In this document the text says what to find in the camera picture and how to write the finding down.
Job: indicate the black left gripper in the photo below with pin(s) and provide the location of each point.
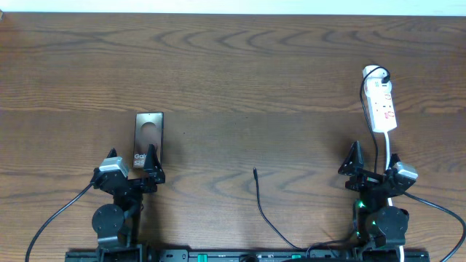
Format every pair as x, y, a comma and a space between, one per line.
155, 173

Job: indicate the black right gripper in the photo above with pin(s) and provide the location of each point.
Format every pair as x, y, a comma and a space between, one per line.
365, 180

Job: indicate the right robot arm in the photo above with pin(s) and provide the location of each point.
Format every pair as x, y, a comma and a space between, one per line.
378, 226

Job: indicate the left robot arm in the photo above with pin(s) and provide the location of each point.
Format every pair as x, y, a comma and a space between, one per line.
117, 224

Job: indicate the white power strip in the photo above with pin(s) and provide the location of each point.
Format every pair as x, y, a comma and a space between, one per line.
377, 88

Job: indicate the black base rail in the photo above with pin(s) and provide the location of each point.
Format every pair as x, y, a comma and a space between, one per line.
212, 256

